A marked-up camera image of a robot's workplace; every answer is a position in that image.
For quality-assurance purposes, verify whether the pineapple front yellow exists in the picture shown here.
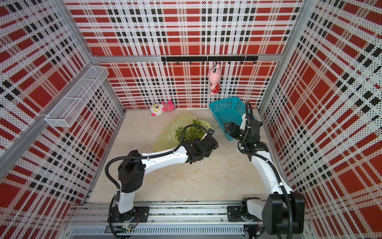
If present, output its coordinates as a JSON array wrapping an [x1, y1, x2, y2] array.
[[184, 118, 206, 142]]

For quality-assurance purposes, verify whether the yellow-green plastic bag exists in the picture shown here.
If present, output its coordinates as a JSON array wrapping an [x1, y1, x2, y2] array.
[[153, 113, 212, 152]]

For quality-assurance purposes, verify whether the pineapple green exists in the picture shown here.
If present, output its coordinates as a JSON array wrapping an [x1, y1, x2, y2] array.
[[175, 127, 189, 142]]

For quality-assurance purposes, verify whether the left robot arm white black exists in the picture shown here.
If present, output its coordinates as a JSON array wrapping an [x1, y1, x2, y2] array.
[[104, 124, 218, 215]]

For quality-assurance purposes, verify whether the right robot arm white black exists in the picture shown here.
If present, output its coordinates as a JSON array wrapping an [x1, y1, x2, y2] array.
[[224, 102, 305, 239]]

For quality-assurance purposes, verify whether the teal plastic basket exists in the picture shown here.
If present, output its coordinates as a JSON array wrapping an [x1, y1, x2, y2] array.
[[209, 97, 246, 131]]

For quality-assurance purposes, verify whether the pink striped plush toy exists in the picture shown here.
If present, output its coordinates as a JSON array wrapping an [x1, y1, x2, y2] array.
[[150, 100, 175, 117]]

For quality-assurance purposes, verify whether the pink hanging plush toy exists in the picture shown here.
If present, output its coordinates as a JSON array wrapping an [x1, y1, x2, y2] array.
[[208, 63, 221, 96]]

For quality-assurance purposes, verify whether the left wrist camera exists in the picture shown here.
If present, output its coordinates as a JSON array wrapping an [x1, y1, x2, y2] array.
[[208, 128, 214, 136]]

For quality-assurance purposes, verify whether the aluminium mounting rail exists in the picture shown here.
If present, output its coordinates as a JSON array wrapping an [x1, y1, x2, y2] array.
[[64, 201, 262, 227]]

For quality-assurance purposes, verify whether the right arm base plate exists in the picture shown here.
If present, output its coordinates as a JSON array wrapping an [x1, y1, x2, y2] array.
[[227, 205, 260, 222]]

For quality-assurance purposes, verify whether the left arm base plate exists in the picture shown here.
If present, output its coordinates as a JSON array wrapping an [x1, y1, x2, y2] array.
[[107, 206, 150, 223]]

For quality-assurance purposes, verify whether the black hook rail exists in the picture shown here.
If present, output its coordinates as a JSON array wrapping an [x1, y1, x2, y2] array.
[[161, 56, 259, 63]]

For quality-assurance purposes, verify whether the white wire mesh shelf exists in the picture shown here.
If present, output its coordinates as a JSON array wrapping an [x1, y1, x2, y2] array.
[[45, 66, 108, 127]]

